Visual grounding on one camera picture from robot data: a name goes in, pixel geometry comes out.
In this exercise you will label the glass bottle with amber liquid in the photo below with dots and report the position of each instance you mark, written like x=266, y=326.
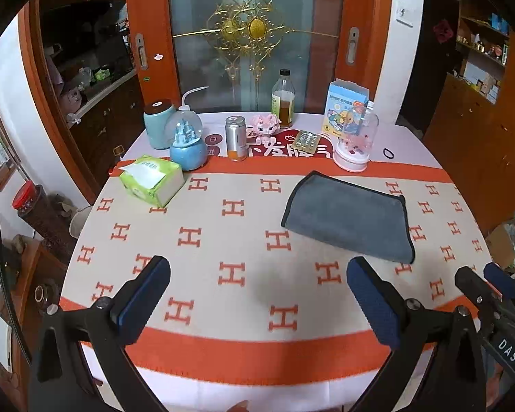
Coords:
x=283, y=98

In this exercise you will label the pink dome snow globe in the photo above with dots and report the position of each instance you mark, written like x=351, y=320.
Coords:
x=354, y=146

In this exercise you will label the purple and grey towel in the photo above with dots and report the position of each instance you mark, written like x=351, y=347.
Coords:
x=351, y=217

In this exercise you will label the cardboard box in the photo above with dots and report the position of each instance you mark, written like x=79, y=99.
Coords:
x=501, y=245

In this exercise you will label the wooden shelf cabinet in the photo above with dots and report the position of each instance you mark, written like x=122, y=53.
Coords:
x=472, y=133

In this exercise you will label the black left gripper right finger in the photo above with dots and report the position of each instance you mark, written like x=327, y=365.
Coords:
x=454, y=379

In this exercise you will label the glass door with gold ornament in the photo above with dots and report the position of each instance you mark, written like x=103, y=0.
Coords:
x=226, y=55

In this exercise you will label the green tissue pack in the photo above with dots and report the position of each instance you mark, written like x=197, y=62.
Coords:
x=152, y=180

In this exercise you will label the pink brick pig figure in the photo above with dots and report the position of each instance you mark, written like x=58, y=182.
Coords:
x=262, y=129

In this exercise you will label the blue castle snow globe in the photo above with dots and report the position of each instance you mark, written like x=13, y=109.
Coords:
x=184, y=136

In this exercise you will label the orange and white H-pattern tablecloth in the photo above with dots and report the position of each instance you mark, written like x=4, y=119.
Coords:
x=253, y=312

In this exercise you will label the silver pill blister pack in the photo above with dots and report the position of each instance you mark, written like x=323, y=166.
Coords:
x=306, y=142

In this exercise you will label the dark wooden sideboard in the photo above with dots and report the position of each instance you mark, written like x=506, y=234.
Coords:
x=90, y=61

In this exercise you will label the blue cartoon duck box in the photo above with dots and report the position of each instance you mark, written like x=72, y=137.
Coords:
x=338, y=110

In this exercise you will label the silver and orange can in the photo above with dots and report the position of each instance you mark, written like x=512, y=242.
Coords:
x=235, y=132

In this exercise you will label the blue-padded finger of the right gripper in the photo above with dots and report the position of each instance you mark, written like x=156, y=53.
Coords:
x=503, y=282

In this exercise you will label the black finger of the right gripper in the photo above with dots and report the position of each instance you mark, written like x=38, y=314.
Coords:
x=477, y=290

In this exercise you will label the teal mug with brown lid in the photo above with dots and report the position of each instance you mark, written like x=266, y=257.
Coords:
x=156, y=116

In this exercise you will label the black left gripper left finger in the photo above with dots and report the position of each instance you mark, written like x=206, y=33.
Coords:
x=60, y=378

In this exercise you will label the red lidded jar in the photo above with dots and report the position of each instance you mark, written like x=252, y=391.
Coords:
x=26, y=197

